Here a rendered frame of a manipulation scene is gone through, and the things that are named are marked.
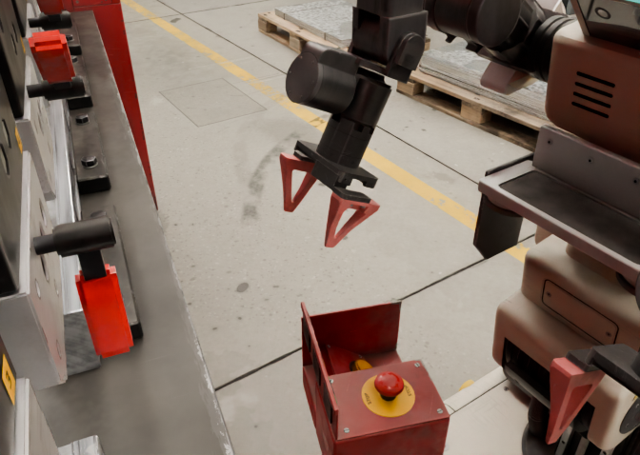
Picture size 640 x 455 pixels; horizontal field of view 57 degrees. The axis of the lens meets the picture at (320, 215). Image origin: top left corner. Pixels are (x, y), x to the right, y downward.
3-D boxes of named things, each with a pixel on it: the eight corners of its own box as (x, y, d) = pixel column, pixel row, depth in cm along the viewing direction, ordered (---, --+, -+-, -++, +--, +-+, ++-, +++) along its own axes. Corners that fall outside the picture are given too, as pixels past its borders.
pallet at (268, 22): (429, 55, 434) (431, 35, 426) (337, 75, 399) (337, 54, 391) (340, 17, 519) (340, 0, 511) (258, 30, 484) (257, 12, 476)
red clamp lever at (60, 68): (69, 23, 38) (82, 77, 48) (-1, 29, 37) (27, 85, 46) (74, 49, 38) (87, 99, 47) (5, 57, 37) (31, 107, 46)
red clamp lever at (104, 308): (142, 354, 37) (111, 225, 31) (72, 373, 35) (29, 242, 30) (138, 334, 38) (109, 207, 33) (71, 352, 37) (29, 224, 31)
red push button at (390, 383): (407, 406, 79) (409, 388, 77) (378, 412, 79) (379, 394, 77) (396, 384, 83) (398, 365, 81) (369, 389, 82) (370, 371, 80)
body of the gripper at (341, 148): (335, 186, 69) (361, 127, 67) (290, 151, 76) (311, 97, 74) (373, 192, 73) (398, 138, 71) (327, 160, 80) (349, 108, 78)
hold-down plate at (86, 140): (111, 188, 107) (108, 174, 105) (80, 195, 105) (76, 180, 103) (97, 124, 130) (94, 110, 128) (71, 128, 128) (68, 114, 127)
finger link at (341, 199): (318, 254, 69) (349, 183, 67) (287, 226, 74) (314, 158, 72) (358, 257, 74) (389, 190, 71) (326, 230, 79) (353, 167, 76)
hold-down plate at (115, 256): (144, 338, 76) (140, 321, 74) (100, 349, 74) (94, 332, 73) (117, 217, 99) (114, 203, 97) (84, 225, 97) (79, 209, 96)
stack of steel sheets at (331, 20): (412, 33, 430) (413, 26, 427) (340, 48, 403) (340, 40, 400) (338, 4, 500) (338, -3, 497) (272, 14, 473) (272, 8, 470)
